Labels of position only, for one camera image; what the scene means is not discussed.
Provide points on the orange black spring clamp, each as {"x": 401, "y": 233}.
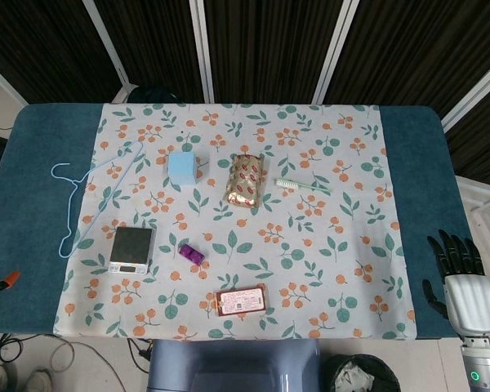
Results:
{"x": 4, "y": 282}

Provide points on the black trash bin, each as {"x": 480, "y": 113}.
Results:
{"x": 363, "y": 373}

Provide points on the purple toy block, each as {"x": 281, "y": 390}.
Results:
{"x": 192, "y": 255}

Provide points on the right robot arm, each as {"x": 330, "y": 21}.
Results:
{"x": 484, "y": 363}

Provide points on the floral print tablecloth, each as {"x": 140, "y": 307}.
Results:
{"x": 269, "y": 245}

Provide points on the black object behind table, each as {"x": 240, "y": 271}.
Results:
{"x": 153, "y": 94}

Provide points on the light blue foam cube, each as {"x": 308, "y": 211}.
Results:
{"x": 182, "y": 169}

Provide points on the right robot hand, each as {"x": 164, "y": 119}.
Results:
{"x": 469, "y": 298}

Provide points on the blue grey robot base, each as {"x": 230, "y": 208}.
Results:
{"x": 232, "y": 365}

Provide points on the gold foil snack package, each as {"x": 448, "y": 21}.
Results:
{"x": 245, "y": 181}

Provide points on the white partition frame post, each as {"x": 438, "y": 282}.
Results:
{"x": 108, "y": 45}
{"x": 2, "y": 81}
{"x": 335, "y": 49}
{"x": 473, "y": 92}
{"x": 202, "y": 49}

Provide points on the white frame rack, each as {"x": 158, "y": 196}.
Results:
{"x": 486, "y": 204}

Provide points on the teal table cover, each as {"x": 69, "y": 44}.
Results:
{"x": 32, "y": 183}

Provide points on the small digital kitchen scale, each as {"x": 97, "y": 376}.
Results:
{"x": 131, "y": 245}

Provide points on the red and white box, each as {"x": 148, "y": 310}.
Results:
{"x": 241, "y": 302}

